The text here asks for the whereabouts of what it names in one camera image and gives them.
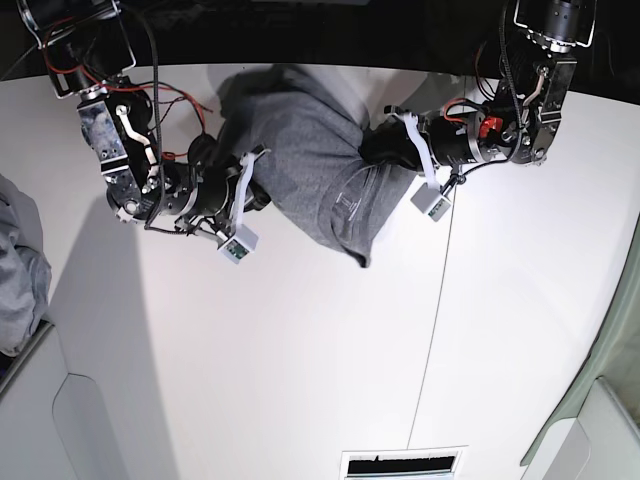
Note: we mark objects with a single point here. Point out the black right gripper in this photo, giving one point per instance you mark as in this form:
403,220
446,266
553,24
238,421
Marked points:
214,191

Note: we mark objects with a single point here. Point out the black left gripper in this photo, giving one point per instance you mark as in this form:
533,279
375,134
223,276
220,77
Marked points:
452,144

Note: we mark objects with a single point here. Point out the grey t-shirt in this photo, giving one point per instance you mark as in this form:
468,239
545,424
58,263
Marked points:
313,170

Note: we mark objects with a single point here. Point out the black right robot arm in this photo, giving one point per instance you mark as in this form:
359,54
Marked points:
105,53

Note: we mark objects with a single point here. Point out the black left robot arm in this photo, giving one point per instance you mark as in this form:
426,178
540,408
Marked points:
518,121

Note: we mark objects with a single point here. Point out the pile of grey clothes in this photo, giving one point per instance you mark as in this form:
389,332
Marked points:
25,271

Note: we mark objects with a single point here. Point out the white bin left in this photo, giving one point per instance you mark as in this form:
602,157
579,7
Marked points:
54,424

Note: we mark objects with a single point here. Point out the white bin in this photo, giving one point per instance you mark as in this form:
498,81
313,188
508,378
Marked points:
601,442
54,424

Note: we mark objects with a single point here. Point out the white bin right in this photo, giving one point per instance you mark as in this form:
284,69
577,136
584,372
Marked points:
601,442

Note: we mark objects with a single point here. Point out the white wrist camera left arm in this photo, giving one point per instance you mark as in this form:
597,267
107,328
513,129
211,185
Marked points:
431,198

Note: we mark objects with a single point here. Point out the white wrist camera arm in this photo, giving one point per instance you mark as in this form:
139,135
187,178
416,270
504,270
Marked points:
236,240
431,198

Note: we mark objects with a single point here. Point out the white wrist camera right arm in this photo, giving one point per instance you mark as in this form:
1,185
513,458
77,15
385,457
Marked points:
236,240

